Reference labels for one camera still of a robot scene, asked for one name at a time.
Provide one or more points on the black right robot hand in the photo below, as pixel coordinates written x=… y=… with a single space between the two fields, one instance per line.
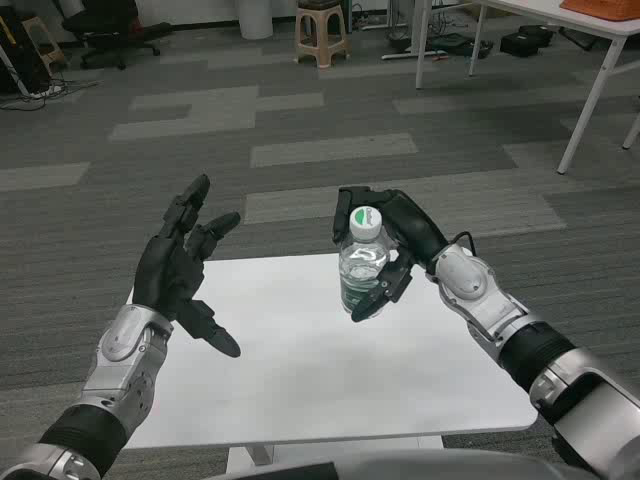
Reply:
x=415 y=225

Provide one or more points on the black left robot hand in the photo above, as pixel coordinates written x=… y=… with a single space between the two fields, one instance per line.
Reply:
x=165 y=270

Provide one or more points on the clear water bottle green label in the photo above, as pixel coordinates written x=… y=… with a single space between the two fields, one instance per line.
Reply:
x=362 y=260

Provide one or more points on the black flat bag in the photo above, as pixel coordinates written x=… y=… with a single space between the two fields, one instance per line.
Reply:
x=455 y=45

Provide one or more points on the black square case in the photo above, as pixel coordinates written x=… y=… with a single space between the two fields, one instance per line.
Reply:
x=525 y=42

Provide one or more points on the white power strip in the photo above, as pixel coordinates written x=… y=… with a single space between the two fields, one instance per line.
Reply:
x=47 y=91

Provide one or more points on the beige plastic stool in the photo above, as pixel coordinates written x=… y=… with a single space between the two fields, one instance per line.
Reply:
x=320 y=30

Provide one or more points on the light wooden stool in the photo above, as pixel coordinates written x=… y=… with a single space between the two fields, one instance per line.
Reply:
x=55 y=52

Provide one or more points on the silver robot chest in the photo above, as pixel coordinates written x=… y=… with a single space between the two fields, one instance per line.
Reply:
x=450 y=467

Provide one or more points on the white slanted leg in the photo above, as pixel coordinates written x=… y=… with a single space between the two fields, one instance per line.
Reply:
x=15 y=72

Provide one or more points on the black office chair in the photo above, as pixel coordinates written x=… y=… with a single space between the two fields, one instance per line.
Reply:
x=110 y=20

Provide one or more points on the white plant pot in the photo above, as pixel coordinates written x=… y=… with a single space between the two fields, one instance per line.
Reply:
x=255 y=20

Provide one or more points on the black cabinet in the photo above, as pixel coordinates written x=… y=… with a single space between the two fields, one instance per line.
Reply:
x=15 y=55

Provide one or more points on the large white table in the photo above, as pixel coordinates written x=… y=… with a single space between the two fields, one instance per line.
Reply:
x=600 y=25

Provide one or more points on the orange tray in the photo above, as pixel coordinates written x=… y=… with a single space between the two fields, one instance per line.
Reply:
x=600 y=7

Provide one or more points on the white desk leg frame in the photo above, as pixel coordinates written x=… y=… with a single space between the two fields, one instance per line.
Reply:
x=419 y=25

